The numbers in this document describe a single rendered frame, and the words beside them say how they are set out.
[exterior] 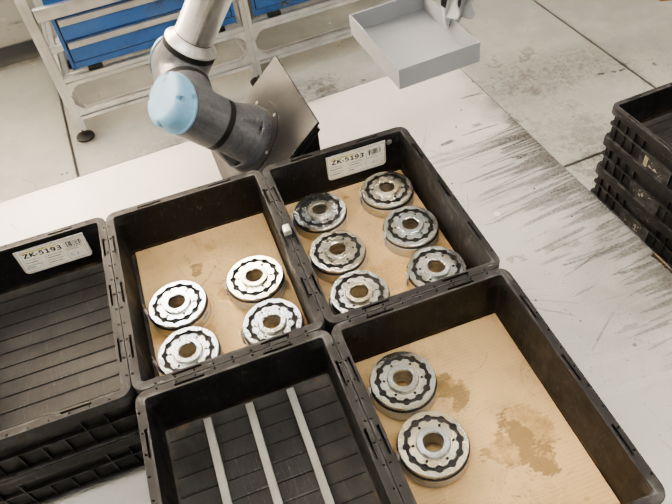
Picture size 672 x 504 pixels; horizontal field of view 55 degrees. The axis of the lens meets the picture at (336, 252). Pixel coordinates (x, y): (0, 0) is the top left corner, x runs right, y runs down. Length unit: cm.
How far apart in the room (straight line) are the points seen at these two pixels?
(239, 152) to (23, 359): 59
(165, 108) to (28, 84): 237
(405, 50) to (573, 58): 178
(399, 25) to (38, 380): 113
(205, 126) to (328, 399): 63
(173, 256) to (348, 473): 55
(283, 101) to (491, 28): 216
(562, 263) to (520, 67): 191
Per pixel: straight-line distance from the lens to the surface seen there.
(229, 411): 106
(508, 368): 107
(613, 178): 209
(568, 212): 149
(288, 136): 138
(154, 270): 127
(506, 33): 344
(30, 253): 130
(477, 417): 102
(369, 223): 126
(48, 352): 124
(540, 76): 315
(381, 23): 171
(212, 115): 137
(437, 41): 162
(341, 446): 100
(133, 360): 103
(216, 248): 127
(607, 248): 144
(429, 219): 122
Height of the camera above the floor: 174
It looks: 48 degrees down
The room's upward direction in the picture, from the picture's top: 8 degrees counter-clockwise
